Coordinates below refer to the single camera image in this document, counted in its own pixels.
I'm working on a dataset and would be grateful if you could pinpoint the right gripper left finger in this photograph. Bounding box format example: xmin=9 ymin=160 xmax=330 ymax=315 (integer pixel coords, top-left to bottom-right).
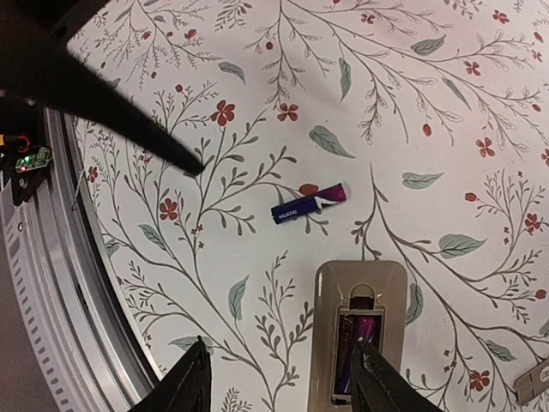
xmin=136 ymin=336 xmax=211 ymax=412

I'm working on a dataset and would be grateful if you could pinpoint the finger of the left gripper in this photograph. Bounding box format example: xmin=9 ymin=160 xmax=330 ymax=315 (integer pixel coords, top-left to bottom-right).
xmin=1 ymin=1 xmax=204 ymax=176

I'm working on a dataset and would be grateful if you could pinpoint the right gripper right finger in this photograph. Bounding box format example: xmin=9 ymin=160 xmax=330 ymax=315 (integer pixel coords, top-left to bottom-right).
xmin=350 ymin=341 xmax=441 ymax=412

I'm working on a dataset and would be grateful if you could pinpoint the black battery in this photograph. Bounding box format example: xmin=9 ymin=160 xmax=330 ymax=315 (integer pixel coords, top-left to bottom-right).
xmin=271 ymin=184 xmax=347 ymax=225
xmin=334 ymin=315 xmax=381 ymax=395

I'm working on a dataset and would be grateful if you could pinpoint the white grey remote control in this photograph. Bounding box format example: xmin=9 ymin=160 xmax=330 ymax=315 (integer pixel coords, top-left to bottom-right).
xmin=307 ymin=260 xmax=407 ymax=411

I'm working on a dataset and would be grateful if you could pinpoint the grey battery cover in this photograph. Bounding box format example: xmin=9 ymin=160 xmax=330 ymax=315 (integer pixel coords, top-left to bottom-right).
xmin=514 ymin=358 xmax=549 ymax=406

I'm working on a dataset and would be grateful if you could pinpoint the floral patterned table mat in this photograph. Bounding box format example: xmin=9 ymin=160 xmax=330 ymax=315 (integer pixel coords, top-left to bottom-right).
xmin=69 ymin=1 xmax=548 ymax=411

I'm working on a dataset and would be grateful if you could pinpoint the aluminium front rail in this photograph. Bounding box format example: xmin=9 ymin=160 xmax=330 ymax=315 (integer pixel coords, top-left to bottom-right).
xmin=1 ymin=109 xmax=158 ymax=411

